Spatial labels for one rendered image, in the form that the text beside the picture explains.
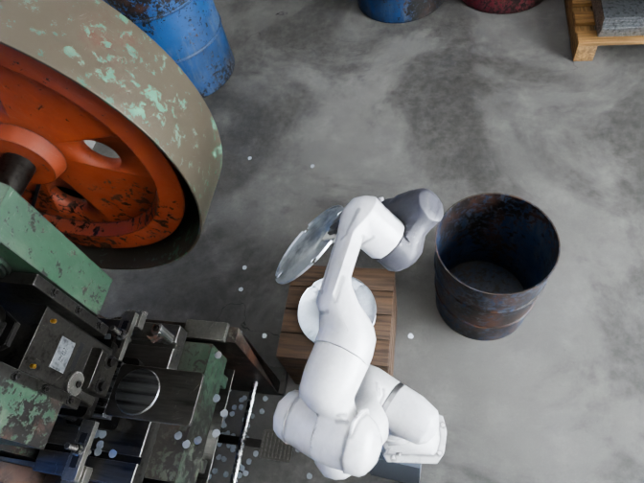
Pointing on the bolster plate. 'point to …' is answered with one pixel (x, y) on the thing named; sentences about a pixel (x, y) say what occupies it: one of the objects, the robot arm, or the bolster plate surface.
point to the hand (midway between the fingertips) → (333, 236)
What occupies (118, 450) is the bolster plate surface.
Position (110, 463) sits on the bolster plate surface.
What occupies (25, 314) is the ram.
